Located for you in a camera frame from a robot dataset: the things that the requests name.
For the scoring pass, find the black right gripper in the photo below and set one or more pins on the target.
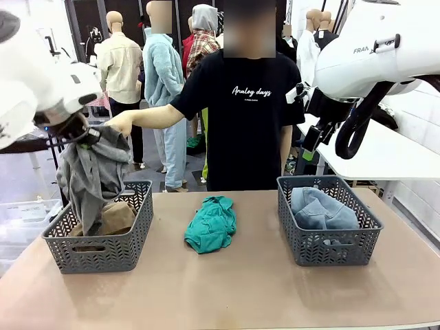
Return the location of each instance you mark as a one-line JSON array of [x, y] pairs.
[[319, 137]]

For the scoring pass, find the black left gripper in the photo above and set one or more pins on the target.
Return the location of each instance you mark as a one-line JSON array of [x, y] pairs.
[[91, 135]]

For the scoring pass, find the grey top garment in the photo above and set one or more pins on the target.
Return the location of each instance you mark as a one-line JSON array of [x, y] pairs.
[[89, 172]]

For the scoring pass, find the light blue denim jeans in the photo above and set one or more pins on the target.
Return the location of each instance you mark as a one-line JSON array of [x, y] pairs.
[[323, 211]]

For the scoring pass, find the beige top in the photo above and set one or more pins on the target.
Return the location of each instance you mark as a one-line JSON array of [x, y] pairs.
[[117, 218]]

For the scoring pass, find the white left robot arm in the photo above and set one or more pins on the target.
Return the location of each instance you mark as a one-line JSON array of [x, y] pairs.
[[31, 79]]

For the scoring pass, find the person's right forearm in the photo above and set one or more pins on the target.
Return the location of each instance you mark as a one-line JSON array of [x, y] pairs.
[[153, 118]]

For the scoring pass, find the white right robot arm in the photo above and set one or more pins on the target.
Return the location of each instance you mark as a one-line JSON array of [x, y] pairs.
[[378, 51]]

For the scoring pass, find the person's left forearm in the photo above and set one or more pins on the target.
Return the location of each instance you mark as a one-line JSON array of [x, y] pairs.
[[286, 148]]

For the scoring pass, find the person's right hand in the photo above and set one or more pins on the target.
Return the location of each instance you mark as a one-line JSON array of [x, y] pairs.
[[120, 124]]

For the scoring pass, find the table with pink cloth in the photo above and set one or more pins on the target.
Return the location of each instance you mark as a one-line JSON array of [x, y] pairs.
[[104, 103]]

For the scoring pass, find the white side table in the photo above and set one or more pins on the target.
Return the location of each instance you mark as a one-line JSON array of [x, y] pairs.
[[378, 158]]

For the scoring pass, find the person in black t-shirt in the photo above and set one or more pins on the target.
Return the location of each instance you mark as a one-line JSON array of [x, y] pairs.
[[244, 113]]

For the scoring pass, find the black bag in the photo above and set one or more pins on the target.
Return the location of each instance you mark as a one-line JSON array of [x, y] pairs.
[[385, 117]]

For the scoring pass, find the mannequin in cream jacket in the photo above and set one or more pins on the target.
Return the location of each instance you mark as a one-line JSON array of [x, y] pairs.
[[120, 68]]

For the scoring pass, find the clear plastic storage box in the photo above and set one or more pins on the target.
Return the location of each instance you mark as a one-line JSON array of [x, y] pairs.
[[24, 216]]

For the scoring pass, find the grey woven plastic basket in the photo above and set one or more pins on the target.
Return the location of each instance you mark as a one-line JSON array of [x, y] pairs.
[[330, 254], [99, 254]]

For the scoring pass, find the mannequin in white shirt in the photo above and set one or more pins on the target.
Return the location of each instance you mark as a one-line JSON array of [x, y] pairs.
[[306, 51]]

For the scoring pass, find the mannequin in blue fleece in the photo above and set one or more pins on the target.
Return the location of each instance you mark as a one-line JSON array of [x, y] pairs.
[[165, 82]]

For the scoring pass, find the background person in black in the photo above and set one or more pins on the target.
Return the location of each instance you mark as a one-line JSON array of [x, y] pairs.
[[93, 41]]

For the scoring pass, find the green clothing heap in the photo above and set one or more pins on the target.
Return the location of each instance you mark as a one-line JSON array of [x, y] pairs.
[[195, 141]]

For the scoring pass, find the green garment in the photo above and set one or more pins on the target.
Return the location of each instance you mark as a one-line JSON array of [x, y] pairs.
[[211, 225]]

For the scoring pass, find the mannequin in black shirt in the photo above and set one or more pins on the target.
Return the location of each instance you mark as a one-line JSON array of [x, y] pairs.
[[326, 32]]

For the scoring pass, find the mannequin in plaid hoodie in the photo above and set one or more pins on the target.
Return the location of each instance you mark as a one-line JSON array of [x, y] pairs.
[[203, 38]]

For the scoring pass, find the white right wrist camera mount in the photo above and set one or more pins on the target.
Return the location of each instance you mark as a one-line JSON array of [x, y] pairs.
[[297, 93]]

